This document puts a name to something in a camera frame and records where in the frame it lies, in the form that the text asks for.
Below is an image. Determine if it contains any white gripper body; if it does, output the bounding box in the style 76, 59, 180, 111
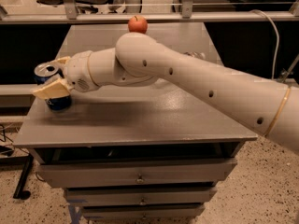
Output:
64, 50, 99, 92

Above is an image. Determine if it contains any blue pepsi can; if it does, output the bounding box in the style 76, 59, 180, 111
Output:
33, 61, 72, 112

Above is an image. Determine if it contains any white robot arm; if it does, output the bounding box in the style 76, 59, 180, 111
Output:
32, 33, 299, 152

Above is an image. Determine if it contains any red apple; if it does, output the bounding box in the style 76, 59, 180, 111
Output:
128, 16, 148, 34

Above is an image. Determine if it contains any top grey drawer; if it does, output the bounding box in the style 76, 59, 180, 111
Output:
37, 158, 237, 188

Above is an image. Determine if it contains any grey drawer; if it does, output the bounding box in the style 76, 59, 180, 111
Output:
81, 203, 205, 219
64, 186, 217, 206
37, 158, 237, 188

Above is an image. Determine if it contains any grey drawer cabinet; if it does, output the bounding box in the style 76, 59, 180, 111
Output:
13, 22, 258, 221

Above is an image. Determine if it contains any black stand leg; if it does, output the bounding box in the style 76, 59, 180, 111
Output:
13, 154, 34, 200

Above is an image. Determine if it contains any clear plastic water bottle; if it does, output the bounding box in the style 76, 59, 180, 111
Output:
184, 51, 206, 60

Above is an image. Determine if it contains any bottom grey drawer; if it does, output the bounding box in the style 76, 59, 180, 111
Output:
81, 203, 205, 219

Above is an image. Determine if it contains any middle grey drawer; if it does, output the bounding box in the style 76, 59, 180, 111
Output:
64, 186, 217, 206

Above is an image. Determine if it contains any metal window rail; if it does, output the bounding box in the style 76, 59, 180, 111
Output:
0, 0, 299, 24

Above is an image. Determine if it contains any white cable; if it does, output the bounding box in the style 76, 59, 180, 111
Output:
250, 9, 280, 80

